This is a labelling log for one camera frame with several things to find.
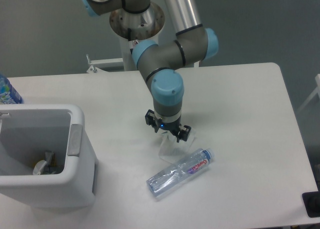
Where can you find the trash inside the can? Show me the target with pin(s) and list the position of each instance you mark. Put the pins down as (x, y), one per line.
(47, 166)

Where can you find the clear plastic bottle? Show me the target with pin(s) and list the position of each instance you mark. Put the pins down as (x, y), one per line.
(189, 166)

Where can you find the white frame at right edge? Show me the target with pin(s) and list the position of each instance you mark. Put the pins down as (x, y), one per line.
(313, 98)

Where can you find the black device at table edge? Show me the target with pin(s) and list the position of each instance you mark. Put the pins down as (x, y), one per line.
(311, 202)

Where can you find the white plastic bag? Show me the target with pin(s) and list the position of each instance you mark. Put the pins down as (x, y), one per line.
(172, 151)

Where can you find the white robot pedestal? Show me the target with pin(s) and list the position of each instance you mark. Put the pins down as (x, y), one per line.
(132, 28)

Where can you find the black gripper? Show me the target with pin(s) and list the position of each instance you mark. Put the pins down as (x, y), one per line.
(171, 124)

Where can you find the white plastic trash can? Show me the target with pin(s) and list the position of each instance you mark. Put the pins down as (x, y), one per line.
(26, 132)

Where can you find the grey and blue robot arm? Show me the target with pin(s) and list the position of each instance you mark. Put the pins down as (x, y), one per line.
(193, 41)

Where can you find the blue labelled water bottle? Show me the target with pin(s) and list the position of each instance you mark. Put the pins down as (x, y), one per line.
(8, 94)

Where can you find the white pedestal foot bracket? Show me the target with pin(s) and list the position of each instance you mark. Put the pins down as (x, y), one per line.
(129, 62)

